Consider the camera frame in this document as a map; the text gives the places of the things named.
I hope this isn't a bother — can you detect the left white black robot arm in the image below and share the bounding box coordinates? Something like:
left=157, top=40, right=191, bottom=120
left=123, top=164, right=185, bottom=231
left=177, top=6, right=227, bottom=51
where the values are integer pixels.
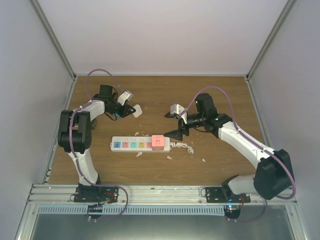
left=57, top=85, right=138, bottom=202

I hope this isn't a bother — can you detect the grey slotted cable duct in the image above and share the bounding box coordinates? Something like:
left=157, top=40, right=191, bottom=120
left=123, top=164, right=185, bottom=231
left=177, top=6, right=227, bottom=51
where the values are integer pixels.
left=38, top=204, right=225, bottom=216

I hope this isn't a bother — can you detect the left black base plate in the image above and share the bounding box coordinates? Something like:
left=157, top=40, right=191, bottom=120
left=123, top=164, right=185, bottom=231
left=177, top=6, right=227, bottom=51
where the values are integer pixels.
left=70, top=184, right=119, bottom=204

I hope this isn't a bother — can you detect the aluminium front rail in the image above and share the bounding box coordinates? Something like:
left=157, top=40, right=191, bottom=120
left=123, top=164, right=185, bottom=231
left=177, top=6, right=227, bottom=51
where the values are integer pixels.
left=27, top=183, right=298, bottom=206

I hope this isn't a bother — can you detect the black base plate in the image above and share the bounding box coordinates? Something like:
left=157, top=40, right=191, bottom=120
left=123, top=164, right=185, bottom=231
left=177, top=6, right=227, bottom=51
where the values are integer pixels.
left=70, top=184, right=119, bottom=204
left=200, top=186, right=251, bottom=204

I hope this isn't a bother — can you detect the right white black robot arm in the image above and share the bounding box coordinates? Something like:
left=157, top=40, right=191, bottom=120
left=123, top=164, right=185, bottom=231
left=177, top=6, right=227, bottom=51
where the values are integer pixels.
left=165, top=93, right=295, bottom=203

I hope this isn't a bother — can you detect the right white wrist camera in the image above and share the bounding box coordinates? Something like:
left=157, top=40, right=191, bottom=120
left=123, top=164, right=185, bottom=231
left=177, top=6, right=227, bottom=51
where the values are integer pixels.
left=169, top=103, right=188, bottom=124

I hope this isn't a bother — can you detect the dark green square adapter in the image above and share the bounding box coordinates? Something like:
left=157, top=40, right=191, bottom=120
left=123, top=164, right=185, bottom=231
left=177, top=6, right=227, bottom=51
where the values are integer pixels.
left=91, top=119, right=97, bottom=130

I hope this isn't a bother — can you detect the white grey plug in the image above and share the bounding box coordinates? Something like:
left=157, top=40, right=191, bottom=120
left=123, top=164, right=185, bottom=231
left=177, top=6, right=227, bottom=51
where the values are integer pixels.
left=132, top=104, right=143, bottom=118

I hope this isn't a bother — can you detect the white power strip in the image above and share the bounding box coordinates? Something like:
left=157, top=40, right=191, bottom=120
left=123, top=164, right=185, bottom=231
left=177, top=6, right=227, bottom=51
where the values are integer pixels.
left=110, top=136, right=170, bottom=153

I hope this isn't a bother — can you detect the large pink adapter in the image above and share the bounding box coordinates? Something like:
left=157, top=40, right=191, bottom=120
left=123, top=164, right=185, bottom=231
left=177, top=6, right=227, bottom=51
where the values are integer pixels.
left=151, top=135, right=165, bottom=151

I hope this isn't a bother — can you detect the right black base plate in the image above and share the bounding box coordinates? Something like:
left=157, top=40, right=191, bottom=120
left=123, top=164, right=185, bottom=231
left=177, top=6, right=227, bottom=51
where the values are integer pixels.
left=200, top=186, right=251, bottom=204

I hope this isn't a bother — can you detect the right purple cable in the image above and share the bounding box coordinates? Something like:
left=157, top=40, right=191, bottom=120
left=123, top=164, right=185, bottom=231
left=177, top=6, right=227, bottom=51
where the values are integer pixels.
left=181, top=85, right=297, bottom=223

